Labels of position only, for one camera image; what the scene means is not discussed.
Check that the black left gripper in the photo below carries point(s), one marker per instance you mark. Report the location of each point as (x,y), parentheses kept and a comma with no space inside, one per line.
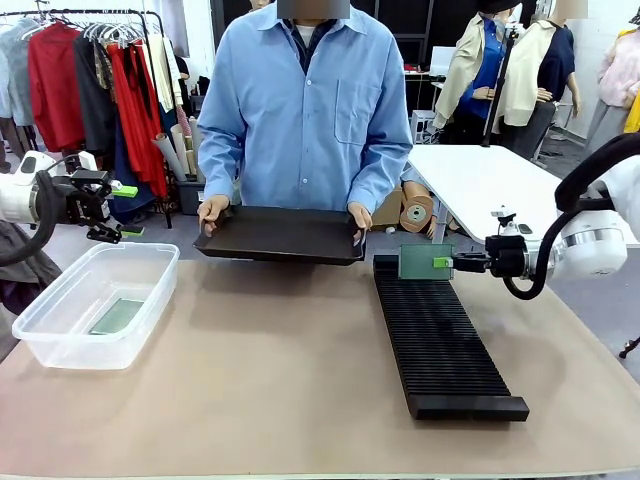
(80,200)

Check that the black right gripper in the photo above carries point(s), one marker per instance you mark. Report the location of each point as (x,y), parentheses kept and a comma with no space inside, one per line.
(507,257)

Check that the dark green PCB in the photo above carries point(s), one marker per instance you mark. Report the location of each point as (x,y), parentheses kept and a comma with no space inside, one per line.
(420,262)

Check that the light green PCB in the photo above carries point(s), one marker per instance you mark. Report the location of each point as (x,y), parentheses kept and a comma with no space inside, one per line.
(117,316)

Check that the black plastic tray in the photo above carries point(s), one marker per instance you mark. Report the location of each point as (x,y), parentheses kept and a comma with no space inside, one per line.
(280,235)

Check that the person's left forearm blue sleeve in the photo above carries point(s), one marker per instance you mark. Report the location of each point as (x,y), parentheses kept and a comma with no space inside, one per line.
(382,170)

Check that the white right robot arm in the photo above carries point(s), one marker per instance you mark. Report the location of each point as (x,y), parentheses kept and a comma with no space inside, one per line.
(595,245)

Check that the person's right forearm blue sleeve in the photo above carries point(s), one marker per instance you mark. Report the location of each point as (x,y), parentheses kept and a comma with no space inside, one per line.
(217,170)

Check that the person's right hand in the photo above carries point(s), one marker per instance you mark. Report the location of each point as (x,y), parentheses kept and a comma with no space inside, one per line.
(212,210)

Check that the person's left hand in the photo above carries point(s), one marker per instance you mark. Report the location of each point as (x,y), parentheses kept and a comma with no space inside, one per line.
(360,212)

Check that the navy blue hanging garment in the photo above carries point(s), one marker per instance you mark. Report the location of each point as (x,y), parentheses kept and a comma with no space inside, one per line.
(130,170)

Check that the brown paper rolls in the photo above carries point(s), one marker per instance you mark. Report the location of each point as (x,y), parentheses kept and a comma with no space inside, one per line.
(415,212)

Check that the cardboard tube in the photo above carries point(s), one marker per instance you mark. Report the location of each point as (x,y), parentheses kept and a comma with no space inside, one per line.
(170,160)
(182,145)
(194,150)

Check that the white table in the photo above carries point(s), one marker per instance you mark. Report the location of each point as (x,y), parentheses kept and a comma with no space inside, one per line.
(480,185)

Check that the black slotted PCB rack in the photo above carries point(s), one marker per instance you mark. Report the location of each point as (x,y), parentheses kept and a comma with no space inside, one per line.
(440,340)

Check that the dark grey hanging jacket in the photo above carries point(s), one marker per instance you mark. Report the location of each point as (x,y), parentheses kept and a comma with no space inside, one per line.
(95,120)

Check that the red hanging dress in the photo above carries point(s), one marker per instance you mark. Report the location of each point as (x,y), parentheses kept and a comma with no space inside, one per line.
(135,115)

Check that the dark grey cloth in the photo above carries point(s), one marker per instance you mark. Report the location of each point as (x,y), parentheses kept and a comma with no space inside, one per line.
(25,280)

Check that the red hanging shirt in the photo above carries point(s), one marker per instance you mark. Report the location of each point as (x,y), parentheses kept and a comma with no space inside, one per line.
(52,85)

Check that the patterned brown scarf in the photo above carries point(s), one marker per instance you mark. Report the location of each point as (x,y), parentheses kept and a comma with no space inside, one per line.
(103,70)

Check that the clear plastic storage box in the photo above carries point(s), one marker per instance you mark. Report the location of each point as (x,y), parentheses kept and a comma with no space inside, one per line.
(75,350)

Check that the cream hanging garment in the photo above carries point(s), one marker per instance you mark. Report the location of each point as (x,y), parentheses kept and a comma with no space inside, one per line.
(165,70)

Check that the grey hanging shirt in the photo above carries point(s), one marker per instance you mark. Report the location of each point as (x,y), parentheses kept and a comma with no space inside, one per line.
(15,70)

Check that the black tripod pole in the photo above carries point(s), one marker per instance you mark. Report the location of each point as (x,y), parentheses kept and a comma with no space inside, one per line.
(500,85)

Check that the black metal clothes rack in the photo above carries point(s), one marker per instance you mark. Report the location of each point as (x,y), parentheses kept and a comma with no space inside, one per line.
(150,30)

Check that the mannequin cream jacket blue shirt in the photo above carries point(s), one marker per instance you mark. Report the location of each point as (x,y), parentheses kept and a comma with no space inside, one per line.
(472,70)

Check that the black tripod foot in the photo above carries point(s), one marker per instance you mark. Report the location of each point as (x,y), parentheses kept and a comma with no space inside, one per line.
(631,347)

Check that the mannequin cream and navy top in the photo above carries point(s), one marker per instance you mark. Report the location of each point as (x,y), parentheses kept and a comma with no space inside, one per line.
(537,80)

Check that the white monitor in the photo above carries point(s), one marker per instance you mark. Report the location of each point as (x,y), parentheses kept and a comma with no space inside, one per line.
(442,60)

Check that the person's blue shirt torso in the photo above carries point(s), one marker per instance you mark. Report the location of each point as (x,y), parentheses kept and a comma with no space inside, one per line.
(305,115)

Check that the yellow garment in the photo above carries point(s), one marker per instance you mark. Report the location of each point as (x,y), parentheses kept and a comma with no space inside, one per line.
(634,110)

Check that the mannequin pink top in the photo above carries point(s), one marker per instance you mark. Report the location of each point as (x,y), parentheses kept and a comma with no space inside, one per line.
(617,70)

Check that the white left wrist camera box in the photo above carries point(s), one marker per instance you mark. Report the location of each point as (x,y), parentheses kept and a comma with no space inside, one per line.
(86,161)

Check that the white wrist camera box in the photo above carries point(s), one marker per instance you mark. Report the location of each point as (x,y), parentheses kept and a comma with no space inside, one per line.
(510,226)
(86,161)

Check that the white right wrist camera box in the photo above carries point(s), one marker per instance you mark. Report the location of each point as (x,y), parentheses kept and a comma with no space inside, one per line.
(510,226)

